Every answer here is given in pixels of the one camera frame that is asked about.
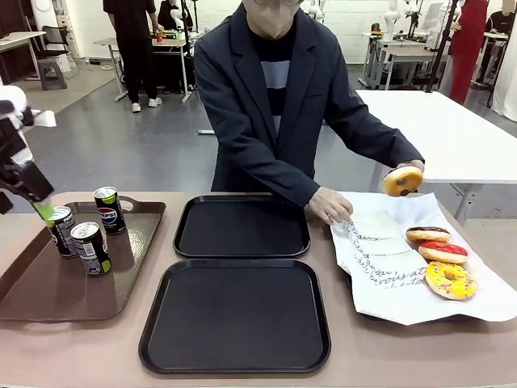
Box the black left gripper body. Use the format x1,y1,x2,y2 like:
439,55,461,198
0,117,56,215

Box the black Pepsi can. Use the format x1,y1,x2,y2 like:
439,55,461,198
69,221,112,278
44,205,81,259
93,186,128,236

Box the plain glazed donut dark spots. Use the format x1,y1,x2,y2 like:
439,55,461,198
381,166,425,199

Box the chocolate frosted donut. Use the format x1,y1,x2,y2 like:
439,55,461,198
405,226,452,245

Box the red frosted donut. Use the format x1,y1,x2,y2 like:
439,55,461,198
417,240,469,265

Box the yellow sprinkled donut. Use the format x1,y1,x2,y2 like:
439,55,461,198
424,259,478,302

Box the person's right forearm dark sleeve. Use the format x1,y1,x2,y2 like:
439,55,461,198
213,116,323,208

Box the person's right hand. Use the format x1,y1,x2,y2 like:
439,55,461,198
303,186,355,226

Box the person's left hand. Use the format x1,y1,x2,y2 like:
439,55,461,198
395,159,427,176

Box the grey step stool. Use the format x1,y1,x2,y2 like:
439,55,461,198
36,57,69,91

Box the beige background desk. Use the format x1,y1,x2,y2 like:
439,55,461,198
0,31,48,80

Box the black office chair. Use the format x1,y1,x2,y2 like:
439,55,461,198
39,25,70,58

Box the background person in black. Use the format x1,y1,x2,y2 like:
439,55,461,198
102,0,164,114

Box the white-legged background workbench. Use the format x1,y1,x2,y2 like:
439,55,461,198
94,36,195,103

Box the black square serving tray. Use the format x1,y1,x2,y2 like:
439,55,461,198
138,258,333,375
172,193,312,259

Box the seated background person dark clothes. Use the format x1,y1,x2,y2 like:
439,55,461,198
156,0,183,30

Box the person's torso dark blazer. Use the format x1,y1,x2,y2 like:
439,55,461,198
193,3,356,193

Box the beige face mask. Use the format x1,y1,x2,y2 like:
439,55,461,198
243,0,301,40

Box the white paper sheet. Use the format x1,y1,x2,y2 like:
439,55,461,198
330,191,517,327

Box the grey background tables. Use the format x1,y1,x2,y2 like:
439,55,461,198
357,31,450,91

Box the large white table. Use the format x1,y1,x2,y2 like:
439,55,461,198
354,89,517,188

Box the white table leg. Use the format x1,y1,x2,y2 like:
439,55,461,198
453,183,486,227

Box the black tripod pole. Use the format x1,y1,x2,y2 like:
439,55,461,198
422,0,462,95

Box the background figure in red dress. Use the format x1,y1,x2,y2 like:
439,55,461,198
449,0,490,105

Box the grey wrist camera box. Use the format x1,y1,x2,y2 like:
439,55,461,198
24,108,58,129

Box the brown plastic tray with handles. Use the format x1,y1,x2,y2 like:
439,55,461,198
0,192,168,324

